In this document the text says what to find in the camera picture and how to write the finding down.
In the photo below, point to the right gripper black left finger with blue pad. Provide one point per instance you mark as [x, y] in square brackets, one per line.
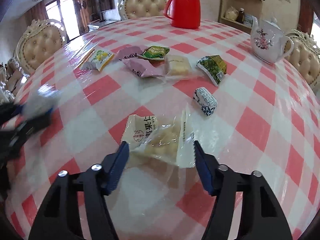
[58, 216]

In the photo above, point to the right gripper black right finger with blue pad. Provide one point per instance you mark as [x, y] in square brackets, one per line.
[261, 215]

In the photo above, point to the cream nut snack packet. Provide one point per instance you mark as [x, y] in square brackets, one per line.
[168, 139]

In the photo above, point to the dark green yellow snack packet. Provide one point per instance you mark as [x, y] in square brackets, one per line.
[214, 67]

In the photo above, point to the cream tufted chair left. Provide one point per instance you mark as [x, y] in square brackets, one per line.
[39, 42]

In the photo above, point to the cream tufted chair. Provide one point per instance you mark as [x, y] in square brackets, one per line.
[131, 9]
[39, 42]
[305, 56]

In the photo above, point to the yellow white lemon snack packet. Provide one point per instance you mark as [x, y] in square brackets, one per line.
[97, 60]

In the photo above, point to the blue white patterned candy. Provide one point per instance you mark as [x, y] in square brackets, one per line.
[205, 100]

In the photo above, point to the pink snack packet back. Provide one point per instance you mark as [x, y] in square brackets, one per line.
[129, 52]

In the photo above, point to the pink snack packet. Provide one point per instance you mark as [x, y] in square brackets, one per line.
[143, 68]
[129, 52]

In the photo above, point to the pink snack packet front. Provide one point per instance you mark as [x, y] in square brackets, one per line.
[143, 68]

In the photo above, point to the red white checkered tablecloth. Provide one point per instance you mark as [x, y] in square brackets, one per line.
[248, 114]

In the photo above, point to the small green snack packet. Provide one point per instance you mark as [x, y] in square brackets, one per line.
[154, 53]

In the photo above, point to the clear wrapped cream pastry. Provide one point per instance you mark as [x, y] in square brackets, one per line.
[178, 67]

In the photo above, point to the cream tufted chair right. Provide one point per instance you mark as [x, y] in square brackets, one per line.
[305, 56]

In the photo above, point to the white floral teapot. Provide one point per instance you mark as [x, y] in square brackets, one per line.
[269, 42]

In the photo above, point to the cream tufted chair far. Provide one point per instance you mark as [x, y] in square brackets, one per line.
[131, 9]

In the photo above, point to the red thermos jug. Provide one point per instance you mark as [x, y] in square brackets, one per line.
[184, 14]

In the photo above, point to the wooden corner shelf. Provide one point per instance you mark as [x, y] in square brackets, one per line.
[251, 7]

